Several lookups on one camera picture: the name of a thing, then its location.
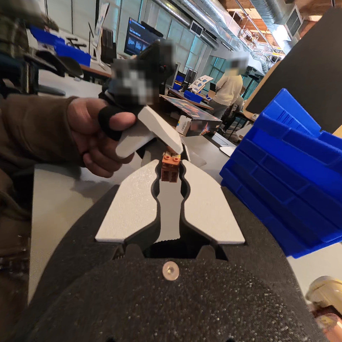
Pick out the blue plastic crate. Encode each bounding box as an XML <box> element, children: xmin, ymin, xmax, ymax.
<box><xmin>54</xmin><ymin>43</ymin><xmax>92</xmax><ymax>68</ymax></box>
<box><xmin>30</xmin><ymin>27</ymin><xmax>66</xmax><ymax>47</ymax></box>

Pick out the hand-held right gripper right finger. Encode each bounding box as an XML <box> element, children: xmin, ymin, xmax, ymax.
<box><xmin>180</xmin><ymin>160</ymin><xmax>246</xmax><ymax>246</ymax></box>

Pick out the black board with wooden edge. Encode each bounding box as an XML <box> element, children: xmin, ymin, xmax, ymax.
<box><xmin>243</xmin><ymin>6</ymin><xmax>342</xmax><ymax>135</ymax></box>

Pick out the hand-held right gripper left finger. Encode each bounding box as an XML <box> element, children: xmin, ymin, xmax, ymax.
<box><xmin>95</xmin><ymin>159</ymin><xmax>161</xmax><ymax>244</ymax></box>

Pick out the colourful printed toy box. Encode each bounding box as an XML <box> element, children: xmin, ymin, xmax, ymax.
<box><xmin>159</xmin><ymin>95</ymin><xmax>223</xmax><ymax>137</ymax></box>

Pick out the person's left forearm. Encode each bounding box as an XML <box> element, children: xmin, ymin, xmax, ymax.
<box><xmin>0</xmin><ymin>92</ymin><xmax>81</xmax><ymax>179</ymax></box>

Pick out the grey desk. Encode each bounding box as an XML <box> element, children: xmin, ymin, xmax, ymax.
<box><xmin>27</xmin><ymin>134</ymin><xmax>342</xmax><ymax>342</ymax></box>

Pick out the tan brown brick toy figure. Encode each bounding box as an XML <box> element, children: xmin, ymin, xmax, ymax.
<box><xmin>305</xmin><ymin>275</ymin><xmax>342</xmax><ymax>342</ymax></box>

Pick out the small orange brick assembly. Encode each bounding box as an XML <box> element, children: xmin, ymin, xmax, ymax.
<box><xmin>160</xmin><ymin>151</ymin><xmax>182</xmax><ymax>183</ymax></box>

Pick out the person's brown jacket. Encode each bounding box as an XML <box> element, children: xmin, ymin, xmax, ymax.
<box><xmin>0</xmin><ymin>171</ymin><xmax>35</xmax><ymax>342</ymax></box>

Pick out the black computer monitor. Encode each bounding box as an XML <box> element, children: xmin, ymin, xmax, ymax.
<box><xmin>124</xmin><ymin>17</ymin><xmax>164</xmax><ymax>57</ymax></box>

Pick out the person's left hand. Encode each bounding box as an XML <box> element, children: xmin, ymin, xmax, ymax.
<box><xmin>67</xmin><ymin>96</ymin><xmax>137</xmax><ymax>178</ymax></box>

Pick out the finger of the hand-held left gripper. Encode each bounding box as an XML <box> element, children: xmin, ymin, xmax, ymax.
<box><xmin>115</xmin><ymin>105</ymin><xmax>185</xmax><ymax>159</ymax></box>

